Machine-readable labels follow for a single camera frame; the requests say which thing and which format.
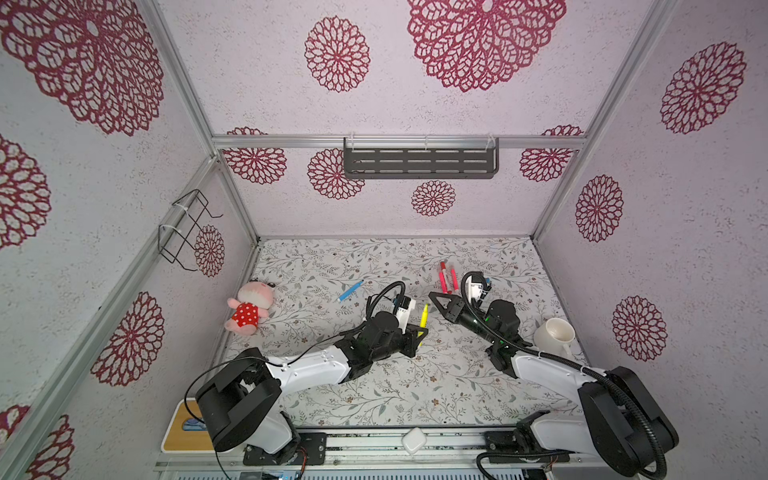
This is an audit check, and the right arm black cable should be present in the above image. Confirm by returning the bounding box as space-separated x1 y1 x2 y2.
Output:
460 271 670 480

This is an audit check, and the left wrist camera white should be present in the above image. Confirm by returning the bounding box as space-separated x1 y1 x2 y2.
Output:
394 296 415 332

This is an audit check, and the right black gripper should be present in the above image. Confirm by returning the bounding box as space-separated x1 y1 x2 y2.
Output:
431 292 500 351

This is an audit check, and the blue highlighter pen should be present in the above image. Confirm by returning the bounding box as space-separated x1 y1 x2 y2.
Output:
338 280 365 302

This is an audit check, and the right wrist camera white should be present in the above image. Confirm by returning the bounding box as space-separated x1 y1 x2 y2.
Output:
462 271 492 308

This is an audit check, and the white ceramic mug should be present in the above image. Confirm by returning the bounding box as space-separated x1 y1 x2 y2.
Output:
533 318 576 360

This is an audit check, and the black wire wall rack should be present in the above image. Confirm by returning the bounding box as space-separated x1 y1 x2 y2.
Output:
156 189 226 278

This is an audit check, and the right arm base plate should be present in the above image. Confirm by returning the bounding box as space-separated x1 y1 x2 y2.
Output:
483 410 571 463

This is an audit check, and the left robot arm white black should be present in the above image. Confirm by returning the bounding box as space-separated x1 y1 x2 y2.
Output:
195 311 429 463

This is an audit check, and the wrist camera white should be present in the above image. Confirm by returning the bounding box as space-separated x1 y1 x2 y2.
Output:
462 271 492 308
394 296 415 332

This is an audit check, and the dark grey wall shelf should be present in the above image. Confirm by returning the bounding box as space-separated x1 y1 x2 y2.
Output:
342 137 499 180

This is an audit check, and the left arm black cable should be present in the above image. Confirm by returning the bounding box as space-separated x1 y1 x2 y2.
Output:
182 280 407 427

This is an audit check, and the white plastic clip on rail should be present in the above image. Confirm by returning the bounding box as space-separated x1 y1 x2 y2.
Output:
401 427 428 456

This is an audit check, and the yellow highlighter pen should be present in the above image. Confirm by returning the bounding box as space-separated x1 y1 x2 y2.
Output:
419 303 430 328

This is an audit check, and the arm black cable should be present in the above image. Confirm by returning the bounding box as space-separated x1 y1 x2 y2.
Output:
182 280 407 427
460 271 670 480

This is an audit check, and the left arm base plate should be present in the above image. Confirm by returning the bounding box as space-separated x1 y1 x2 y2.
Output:
243 432 328 466

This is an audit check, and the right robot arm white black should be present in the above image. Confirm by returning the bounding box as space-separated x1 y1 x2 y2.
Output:
429 292 679 479

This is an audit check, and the pink plush toy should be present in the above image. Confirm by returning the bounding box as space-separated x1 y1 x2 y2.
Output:
224 282 274 336

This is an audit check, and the wooden tray with white rim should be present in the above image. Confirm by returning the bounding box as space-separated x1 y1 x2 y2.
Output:
160 400 214 454

